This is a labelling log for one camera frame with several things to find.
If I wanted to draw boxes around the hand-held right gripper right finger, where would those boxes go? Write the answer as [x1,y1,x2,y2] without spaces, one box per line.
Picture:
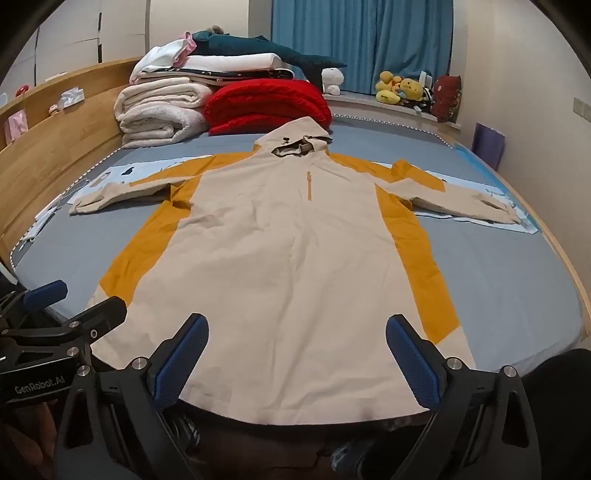
[385,315,541,480]

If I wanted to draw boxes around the printed light blue sheet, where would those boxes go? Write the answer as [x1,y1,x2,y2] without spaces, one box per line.
[18,154,539,243]

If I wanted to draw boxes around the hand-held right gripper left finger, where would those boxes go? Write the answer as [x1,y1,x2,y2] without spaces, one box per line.
[54,313,211,480]

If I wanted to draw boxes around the blue curtain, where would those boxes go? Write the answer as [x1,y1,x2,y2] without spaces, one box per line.
[271,0,455,93]

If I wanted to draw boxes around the beige and mustard hooded jacket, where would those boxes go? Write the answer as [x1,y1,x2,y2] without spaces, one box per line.
[69,116,522,428]

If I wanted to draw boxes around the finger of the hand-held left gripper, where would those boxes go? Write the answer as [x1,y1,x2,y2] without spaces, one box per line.
[0,279,69,324]
[48,296,127,356]

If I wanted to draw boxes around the person's dark pants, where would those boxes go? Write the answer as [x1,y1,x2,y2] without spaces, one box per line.
[517,348,591,480]

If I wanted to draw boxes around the wooden headboard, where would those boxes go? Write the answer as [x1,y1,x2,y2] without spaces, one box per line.
[0,56,148,264]

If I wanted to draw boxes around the pink bag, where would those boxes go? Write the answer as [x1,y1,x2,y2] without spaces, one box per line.
[4,113,29,142]

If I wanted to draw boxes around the red folded quilt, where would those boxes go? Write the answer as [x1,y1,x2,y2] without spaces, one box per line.
[204,78,333,137]

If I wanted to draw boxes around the white wardrobe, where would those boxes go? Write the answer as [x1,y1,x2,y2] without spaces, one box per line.
[0,0,252,100]

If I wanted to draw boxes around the white plush toy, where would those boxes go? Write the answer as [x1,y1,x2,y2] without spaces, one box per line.
[321,67,345,95]

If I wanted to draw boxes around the purple bag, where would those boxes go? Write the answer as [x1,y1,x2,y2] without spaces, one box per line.
[472,122,506,171]

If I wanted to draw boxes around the dark red cushion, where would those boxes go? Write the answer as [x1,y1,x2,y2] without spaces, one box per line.
[431,74,463,123]

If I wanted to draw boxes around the white and pink folded cloth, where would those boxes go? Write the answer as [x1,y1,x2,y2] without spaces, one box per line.
[129,32,198,84]

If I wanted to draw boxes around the white fluffy folded blanket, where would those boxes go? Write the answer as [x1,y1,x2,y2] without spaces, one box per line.
[114,76,211,149]

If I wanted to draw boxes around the teal plush shark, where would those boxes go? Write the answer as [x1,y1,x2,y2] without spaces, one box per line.
[191,28,348,84]

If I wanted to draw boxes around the white window ledge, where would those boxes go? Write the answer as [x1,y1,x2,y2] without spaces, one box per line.
[323,90,462,126]

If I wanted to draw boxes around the bed with grey sheet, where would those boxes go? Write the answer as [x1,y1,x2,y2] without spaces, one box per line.
[9,108,589,384]

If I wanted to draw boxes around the yellow plush toy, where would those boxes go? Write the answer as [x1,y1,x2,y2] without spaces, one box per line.
[399,78,426,104]
[375,71,402,105]

